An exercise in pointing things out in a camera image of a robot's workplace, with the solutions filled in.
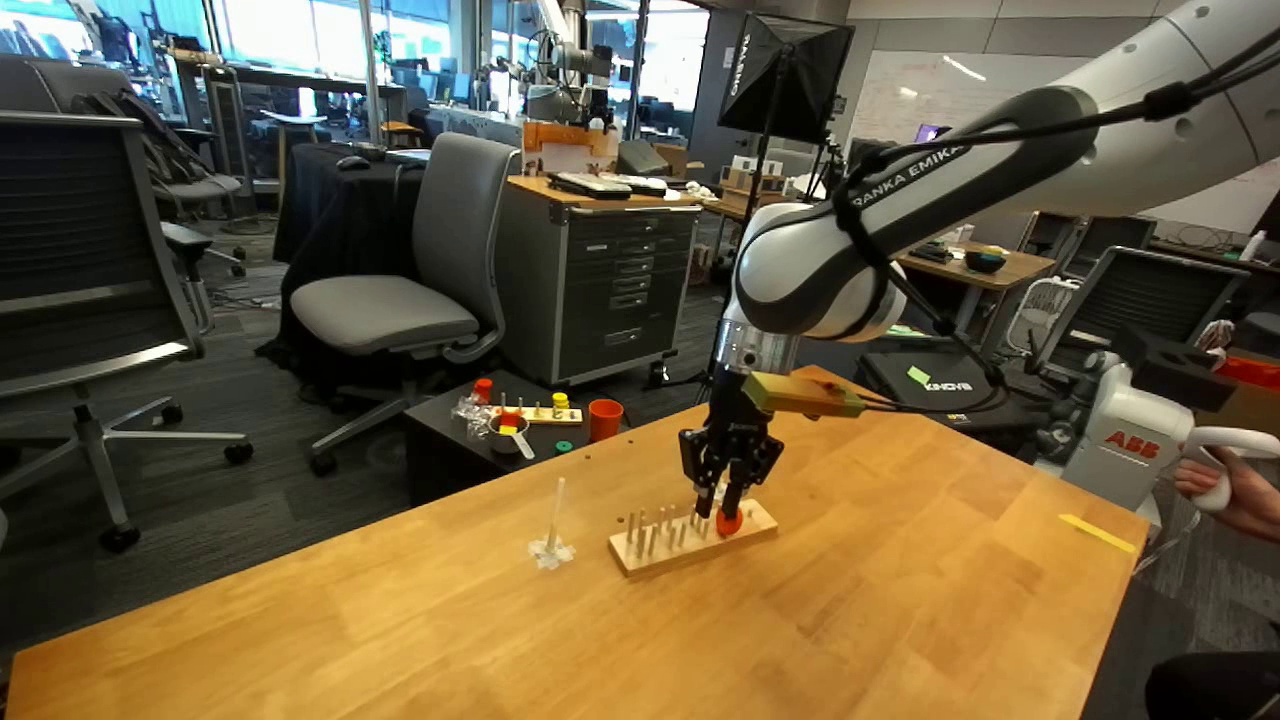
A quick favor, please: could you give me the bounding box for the black mesh office chair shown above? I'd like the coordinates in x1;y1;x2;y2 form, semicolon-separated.
0;108;257;557

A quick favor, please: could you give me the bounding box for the black laptop green sticker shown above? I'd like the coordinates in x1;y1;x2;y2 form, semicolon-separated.
858;340;997;416

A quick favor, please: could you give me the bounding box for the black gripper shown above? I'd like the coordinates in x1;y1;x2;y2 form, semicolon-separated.
676;377;789;524

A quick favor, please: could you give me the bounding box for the clear plastic bag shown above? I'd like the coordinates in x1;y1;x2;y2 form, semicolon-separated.
449;390;504;439

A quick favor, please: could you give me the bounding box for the white handheld controller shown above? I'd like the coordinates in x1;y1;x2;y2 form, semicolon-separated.
1190;421;1280;515

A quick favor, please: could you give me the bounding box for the white ABB unit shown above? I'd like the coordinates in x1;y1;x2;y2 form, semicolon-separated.
1056;350;1199;515

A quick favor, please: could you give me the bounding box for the red toy mallet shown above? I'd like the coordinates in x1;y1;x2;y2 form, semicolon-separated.
491;406;541;469

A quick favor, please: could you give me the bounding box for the person's hand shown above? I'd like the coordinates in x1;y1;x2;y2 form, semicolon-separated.
1171;451;1280;543

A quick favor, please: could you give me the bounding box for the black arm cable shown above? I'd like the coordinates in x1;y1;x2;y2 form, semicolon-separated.
819;36;1280;350

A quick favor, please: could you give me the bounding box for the wooden toy base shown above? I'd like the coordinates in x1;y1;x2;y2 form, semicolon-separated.
486;401;594;433

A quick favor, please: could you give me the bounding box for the black draped cloth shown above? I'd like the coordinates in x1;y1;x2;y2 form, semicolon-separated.
257;135;435;377

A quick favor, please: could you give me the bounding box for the clear plastic rod stand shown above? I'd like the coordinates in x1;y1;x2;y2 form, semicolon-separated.
530;472;580;576

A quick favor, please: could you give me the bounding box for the orange cup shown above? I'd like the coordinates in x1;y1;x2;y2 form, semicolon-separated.
585;396;628;445

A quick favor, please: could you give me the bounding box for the grey drawer cabinet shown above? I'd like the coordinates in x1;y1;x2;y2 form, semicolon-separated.
491;172;710;390

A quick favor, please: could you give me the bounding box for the yellow tape strip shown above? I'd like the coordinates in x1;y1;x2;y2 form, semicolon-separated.
1056;511;1139;558

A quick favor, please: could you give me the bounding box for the grey padded swivel chair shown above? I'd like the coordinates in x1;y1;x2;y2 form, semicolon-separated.
284;126;523;479

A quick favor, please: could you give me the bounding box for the black tilted monitor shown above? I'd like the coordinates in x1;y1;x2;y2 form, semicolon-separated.
1033;240;1263;383

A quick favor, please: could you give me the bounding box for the wooden peg board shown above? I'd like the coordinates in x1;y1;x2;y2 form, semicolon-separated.
610;495;782;580

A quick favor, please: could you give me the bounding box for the black softbox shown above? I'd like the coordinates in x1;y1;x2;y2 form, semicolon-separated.
717;12;858;148

